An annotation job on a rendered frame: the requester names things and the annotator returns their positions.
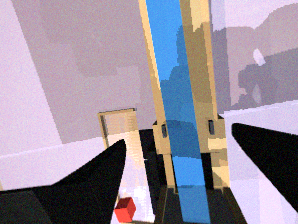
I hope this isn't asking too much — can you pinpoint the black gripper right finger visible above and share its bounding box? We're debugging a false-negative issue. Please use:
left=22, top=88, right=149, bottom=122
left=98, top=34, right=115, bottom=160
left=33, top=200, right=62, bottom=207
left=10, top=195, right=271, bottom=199
left=231, top=123, right=298, bottom=213

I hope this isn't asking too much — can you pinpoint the red block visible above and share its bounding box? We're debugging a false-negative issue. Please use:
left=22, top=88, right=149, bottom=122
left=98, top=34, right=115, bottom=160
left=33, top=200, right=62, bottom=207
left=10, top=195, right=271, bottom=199
left=114, top=196, right=136, bottom=222

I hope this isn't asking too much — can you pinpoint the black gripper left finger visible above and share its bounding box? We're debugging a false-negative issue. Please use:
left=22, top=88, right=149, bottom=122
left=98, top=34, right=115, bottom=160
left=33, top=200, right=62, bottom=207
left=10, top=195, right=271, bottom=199
left=0, top=139, right=127, bottom=224

